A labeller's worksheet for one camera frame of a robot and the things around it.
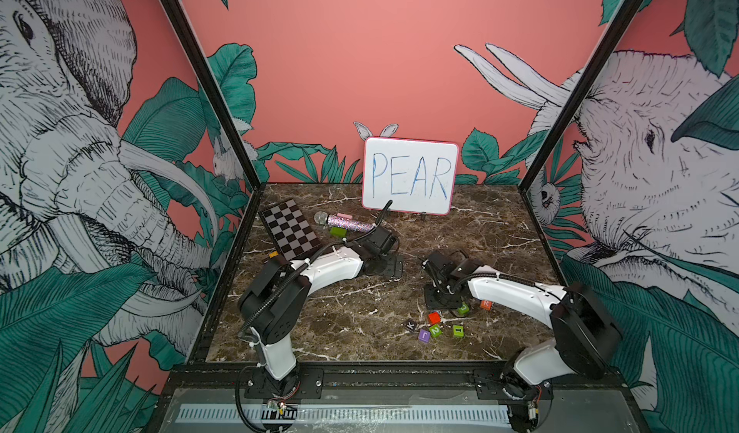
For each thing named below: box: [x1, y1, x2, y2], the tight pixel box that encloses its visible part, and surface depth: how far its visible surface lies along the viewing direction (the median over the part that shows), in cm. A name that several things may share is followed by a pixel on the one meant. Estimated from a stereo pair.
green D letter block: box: [457, 301, 471, 317], surface depth 88 cm
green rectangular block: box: [331, 226, 348, 238], surface depth 106 cm
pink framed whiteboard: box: [361, 135, 459, 216], surface depth 107 cm
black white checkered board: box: [257, 198, 323, 262], surface depth 106 cm
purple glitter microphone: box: [326, 214, 377, 232], surface depth 106 cm
